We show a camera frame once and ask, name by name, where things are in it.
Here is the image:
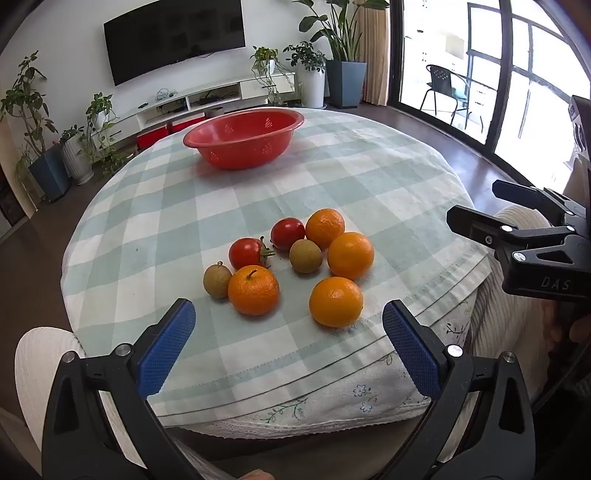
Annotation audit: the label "black balcony chair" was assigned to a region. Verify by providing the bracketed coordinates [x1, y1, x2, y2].
[419, 65, 485, 132]

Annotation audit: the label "black framed glass door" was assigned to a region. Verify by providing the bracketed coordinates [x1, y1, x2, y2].
[390, 0, 591, 195]

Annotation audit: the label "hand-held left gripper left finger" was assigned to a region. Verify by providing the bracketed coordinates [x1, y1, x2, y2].
[41, 298, 197, 480]

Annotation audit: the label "beige curtain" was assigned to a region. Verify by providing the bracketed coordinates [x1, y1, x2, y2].
[355, 0, 392, 105]

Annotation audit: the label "large-leaf plant grey-blue pot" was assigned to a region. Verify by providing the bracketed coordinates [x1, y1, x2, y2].
[293, 0, 391, 110]

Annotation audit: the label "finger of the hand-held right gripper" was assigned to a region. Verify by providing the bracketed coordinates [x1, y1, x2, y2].
[447, 205, 581, 274]
[492, 180, 575, 227]

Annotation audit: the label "bushy plant tall white pot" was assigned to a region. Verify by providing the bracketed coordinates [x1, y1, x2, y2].
[283, 41, 328, 110]

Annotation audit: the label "trailing pothos with floor vines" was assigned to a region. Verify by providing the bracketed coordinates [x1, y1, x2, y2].
[84, 92, 131, 177]

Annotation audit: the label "person's right hand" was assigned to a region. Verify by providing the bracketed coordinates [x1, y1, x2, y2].
[549, 300, 591, 344]

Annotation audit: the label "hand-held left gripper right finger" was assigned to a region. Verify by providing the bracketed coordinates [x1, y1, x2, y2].
[382, 299, 536, 480]

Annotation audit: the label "red storage box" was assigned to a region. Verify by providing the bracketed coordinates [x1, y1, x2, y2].
[137, 127, 169, 149]
[168, 115, 206, 134]

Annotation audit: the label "white television cabinet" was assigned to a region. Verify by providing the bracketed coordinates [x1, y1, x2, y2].
[95, 73, 296, 139]

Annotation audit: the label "black wall television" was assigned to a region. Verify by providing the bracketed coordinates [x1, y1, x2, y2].
[104, 0, 245, 86]

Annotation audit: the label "trailing pothos in white pot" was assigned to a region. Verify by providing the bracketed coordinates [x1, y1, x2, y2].
[252, 46, 296, 106]

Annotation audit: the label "brown kiwi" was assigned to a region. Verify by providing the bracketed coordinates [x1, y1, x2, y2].
[203, 261, 233, 300]
[289, 239, 323, 274]

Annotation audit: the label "tall leafy plant blue pot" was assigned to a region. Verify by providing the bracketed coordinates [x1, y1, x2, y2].
[0, 51, 72, 201]

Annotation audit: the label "red plastic colander bowl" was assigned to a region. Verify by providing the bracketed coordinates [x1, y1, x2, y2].
[183, 108, 305, 171]

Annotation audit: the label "red tomato with green calyx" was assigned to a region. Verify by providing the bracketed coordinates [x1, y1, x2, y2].
[228, 236, 276, 271]

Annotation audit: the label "plant in white ribbed pot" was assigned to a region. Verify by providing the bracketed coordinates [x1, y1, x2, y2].
[59, 124, 96, 185]

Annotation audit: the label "green checked tablecloth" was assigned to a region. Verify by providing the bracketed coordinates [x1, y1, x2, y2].
[61, 108, 492, 425]

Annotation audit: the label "white floral tablecloth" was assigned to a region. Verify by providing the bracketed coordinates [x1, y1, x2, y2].
[152, 277, 490, 439]

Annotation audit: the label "orange with stem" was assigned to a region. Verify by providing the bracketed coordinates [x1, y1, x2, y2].
[228, 265, 281, 317]

